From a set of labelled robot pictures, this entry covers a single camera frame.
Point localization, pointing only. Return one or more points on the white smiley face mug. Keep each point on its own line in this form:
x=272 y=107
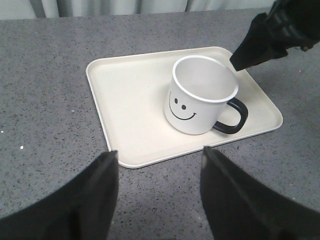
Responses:
x=200 y=89

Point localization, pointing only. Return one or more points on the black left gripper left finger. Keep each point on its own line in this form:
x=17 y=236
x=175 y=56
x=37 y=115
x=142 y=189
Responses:
x=80 y=210

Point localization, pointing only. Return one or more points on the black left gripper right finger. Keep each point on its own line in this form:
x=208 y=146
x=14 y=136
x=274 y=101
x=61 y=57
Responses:
x=239 y=207

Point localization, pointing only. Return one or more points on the cream rectangular plastic tray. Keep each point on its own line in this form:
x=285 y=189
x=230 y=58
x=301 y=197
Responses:
x=130 y=91

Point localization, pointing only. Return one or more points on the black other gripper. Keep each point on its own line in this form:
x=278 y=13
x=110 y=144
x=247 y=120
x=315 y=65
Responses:
x=290 y=23

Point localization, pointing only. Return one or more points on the grey pleated curtain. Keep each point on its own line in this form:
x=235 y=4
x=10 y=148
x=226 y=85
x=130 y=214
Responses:
x=36 y=9

